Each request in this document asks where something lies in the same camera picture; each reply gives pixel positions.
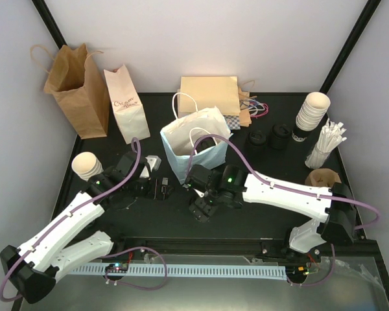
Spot single black cup lid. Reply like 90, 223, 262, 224
195, 137, 217, 154

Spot light blue paper bag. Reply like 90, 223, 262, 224
160, 92, 231, 184

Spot paper cup near left arm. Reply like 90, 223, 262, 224
71, 152, 103, 181

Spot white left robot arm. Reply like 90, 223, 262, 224
0, 152, 170, 304

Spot pink cream paper bag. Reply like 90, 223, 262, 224
104, 65, 150, 144

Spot small lit circuit board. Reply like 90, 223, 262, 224
105, 262, 129, 273

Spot flat tan paper bag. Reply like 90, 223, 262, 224
178, 76, 240, 117

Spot right stack black lids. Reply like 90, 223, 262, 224
269, 124, 292, 150

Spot brown kraft paper bag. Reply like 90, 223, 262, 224
30, 43, 110, 139

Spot bundle of white straws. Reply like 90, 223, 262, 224
305, 119, 347, 169

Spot stack of white paper cups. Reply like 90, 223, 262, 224
292, 92, 331, 143

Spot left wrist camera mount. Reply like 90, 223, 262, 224
140, 155, 161, 178

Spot light blue slotted cable duct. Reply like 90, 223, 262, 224
70, 262, 287, 281

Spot flat bags with coloured handles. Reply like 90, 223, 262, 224
238, 80, 269, 127

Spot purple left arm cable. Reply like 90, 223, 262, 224
0, 137, 168, 302

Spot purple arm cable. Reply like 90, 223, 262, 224
0, 137, 168, 302
185, 134, 382, 288

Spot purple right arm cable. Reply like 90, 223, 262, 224
185, 134, 382, 288

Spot black left frame post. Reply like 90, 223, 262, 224
32, 0, 66, 49

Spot black frame post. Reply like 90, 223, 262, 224
32, 0, 66, 49
319, 0, 381, 94

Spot black right frame post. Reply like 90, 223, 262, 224
319, 0, 381, 94

